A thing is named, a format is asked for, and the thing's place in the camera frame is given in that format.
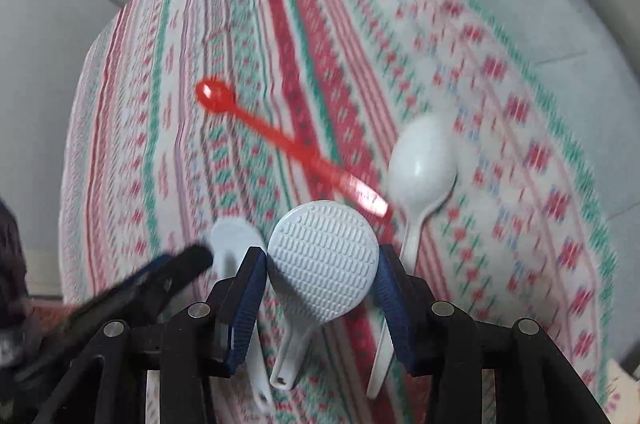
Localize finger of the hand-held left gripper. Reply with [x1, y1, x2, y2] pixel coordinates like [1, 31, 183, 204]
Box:
[65, 244, 216, 345]

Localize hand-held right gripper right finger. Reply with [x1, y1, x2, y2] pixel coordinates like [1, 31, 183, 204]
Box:
[376, 244, 612, 424]

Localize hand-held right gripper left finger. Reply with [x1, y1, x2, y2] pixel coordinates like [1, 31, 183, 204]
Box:
[30, 247, 267, 424]

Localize small white plastic spoon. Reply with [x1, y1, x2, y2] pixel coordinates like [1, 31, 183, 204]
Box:
[209, 218, 275, 414]

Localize white textured rice paddle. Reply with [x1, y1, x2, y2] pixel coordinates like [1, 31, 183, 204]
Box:
[267, 200, 380, 390]

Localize dark cloth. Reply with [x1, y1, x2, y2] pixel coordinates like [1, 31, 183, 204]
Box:
[0, 199, 28, 330]

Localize large white plastic spoon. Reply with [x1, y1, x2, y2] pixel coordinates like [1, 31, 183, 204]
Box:
[366, 114, 459, 400]

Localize red plastic spoon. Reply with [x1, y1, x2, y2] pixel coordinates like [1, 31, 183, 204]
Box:
[195, 78, 392, 219]

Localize cardboard box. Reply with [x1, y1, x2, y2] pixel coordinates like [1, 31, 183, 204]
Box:
[604, 356, 640, 411]

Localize patterned striped tablecloth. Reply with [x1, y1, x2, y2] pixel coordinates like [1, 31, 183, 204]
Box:
[57, 0, 618, 424]

